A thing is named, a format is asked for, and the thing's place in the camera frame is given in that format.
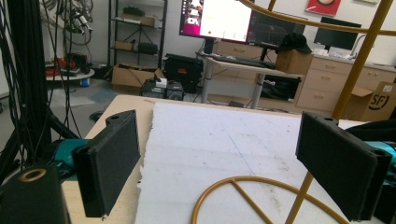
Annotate black electronics boxes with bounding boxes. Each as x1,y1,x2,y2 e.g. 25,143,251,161
141,77,185,102

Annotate black bag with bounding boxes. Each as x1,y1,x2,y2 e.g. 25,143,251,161
261,74,303,102

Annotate plain cardboard box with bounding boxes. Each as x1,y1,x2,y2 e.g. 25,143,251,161
275,49,314,76

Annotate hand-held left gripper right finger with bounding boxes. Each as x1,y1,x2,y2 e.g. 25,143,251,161
295,111,393,222

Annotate light wooden drawer cabinet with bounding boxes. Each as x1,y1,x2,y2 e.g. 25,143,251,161
295,54,396,115

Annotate monitor with dark screen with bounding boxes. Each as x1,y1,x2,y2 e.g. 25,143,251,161
247,10,307,49

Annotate monitor with bright screen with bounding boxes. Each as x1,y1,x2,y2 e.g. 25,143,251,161
178,0,254,44

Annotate gold metal wire rack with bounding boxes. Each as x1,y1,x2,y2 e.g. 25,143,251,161
190,0,396,224

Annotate printed cardboard box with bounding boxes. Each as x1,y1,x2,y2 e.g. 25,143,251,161
344,81,396,122

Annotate black metal frame stand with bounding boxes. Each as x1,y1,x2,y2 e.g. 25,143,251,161
0,0,79,185

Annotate small black monitor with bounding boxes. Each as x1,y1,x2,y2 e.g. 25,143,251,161
313,16,363,51

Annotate white standing desk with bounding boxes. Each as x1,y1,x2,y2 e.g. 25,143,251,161
195,50,304,110

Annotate black metal shelf rack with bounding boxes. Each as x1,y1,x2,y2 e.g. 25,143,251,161
106,0,169,71

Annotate black keyboard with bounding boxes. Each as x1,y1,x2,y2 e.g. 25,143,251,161
211,54,276,70

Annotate black equipment case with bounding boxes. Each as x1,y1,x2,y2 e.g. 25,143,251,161
163,53,205,94

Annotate white foam board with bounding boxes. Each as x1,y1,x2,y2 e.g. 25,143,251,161
134,102,375,224

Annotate red wall picture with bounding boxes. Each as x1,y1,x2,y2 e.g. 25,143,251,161
304,0,343,18

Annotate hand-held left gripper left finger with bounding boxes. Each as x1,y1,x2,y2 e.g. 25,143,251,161
72,109,141,218

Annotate open cardboard box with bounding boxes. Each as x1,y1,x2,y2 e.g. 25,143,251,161
106,63,166,94

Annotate black cap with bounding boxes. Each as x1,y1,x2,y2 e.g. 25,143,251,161
275,32,313,55

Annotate round white table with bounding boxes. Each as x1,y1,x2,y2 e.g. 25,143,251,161
45,68,96,83

